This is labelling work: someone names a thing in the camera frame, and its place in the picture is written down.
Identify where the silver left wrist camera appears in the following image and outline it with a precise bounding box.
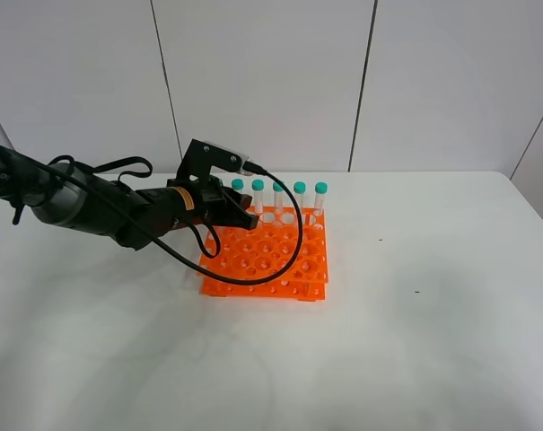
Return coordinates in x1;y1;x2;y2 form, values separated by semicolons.
175;139;254;181

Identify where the orange test tube rack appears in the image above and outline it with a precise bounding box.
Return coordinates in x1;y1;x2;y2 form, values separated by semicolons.
199;206;328;302

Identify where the black left camera cable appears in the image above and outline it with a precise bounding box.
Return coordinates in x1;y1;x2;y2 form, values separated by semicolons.
10;154;304;286

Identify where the row tube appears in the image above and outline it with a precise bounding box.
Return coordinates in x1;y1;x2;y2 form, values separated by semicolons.
273;181;284;216
232;178;244;193
251;180;264;216
293;181;306;217
313;181;328;216

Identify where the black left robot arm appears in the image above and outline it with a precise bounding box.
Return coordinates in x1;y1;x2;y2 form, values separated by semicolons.
0;140;258;250

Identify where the back row tube far right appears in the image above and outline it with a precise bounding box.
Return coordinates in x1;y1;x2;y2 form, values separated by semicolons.
313;181;328;216

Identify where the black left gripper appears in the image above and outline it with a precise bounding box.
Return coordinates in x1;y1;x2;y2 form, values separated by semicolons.
136;177;259;237

